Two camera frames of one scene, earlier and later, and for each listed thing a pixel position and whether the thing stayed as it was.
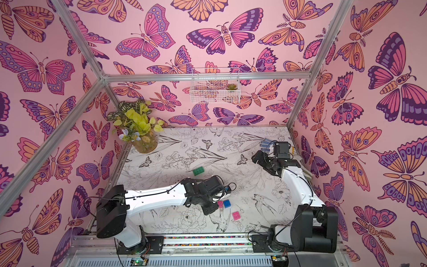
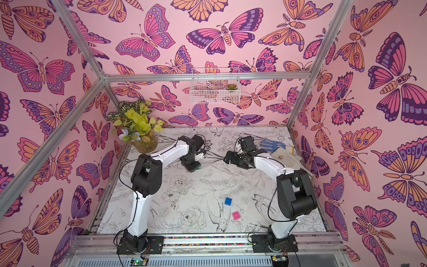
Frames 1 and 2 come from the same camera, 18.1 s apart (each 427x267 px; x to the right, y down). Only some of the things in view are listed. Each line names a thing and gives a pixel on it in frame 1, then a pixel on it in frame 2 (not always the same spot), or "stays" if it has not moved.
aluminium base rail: [210, 251] stays
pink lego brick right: [236, 215] stays
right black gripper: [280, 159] to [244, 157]
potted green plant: [133, 122] stays
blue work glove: [264, 144] stays
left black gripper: [209, 211] to [188, 168]
